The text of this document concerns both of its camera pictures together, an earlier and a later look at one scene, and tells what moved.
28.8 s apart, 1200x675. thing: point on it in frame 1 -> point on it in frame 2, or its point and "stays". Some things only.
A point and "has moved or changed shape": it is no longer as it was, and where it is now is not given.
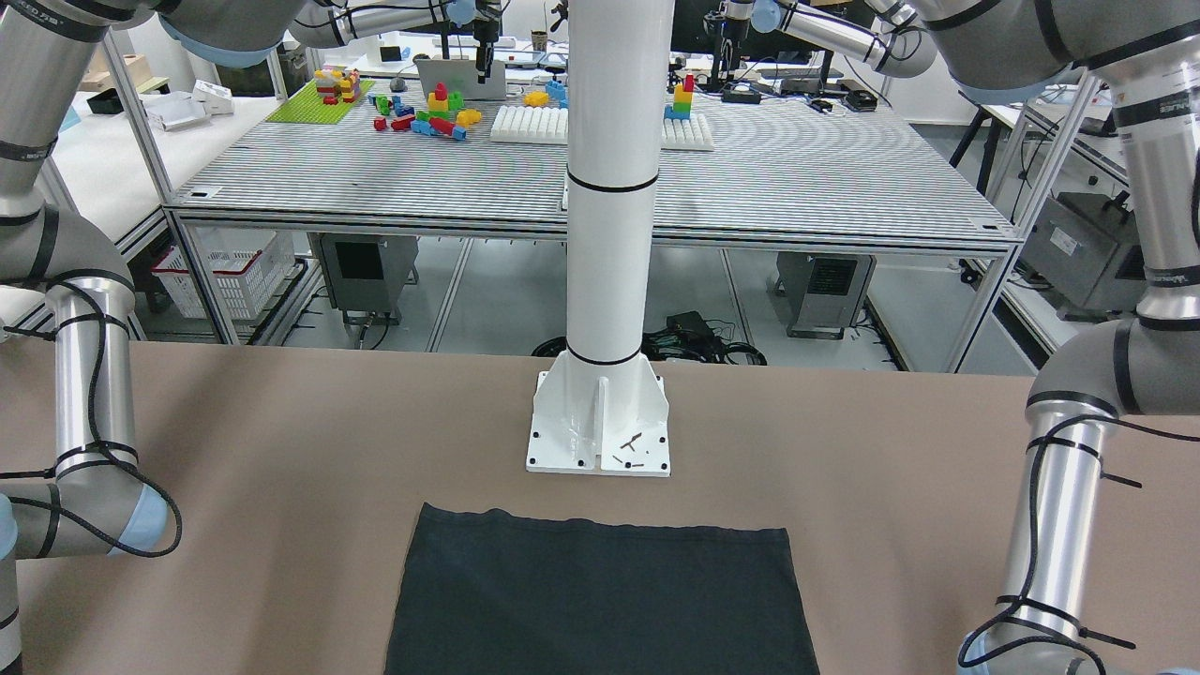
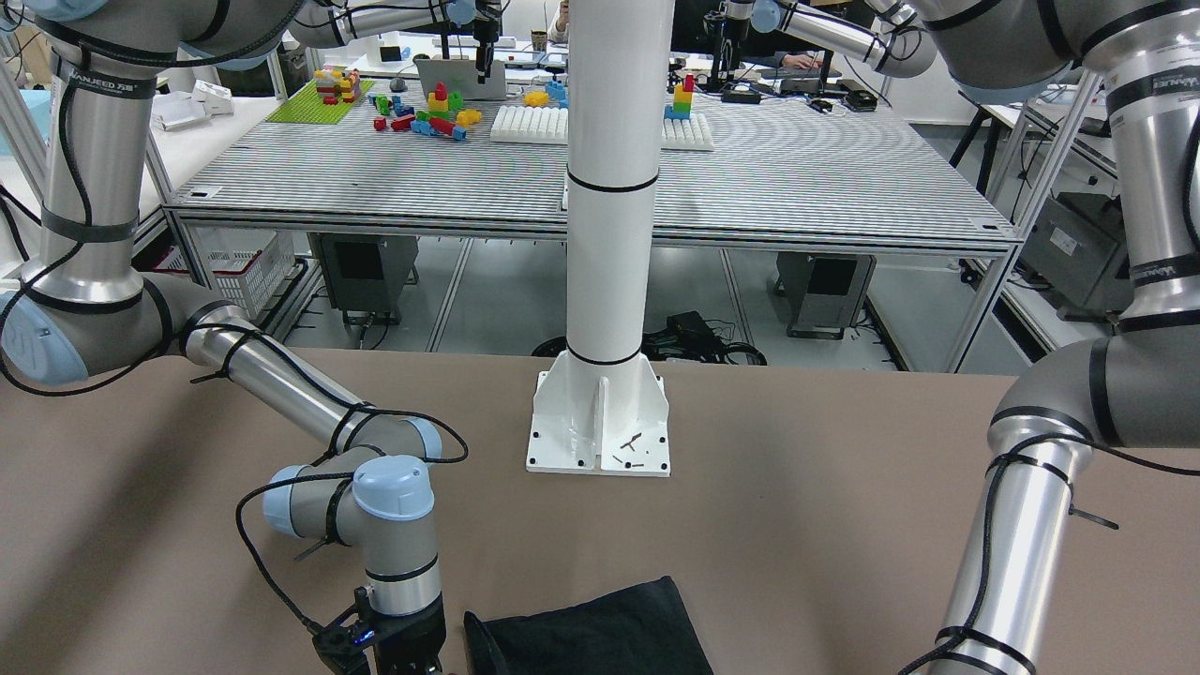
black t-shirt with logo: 499,592 has moved or changed shape
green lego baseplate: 307,107 stays
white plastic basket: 247,263 stays
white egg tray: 539,125 stays
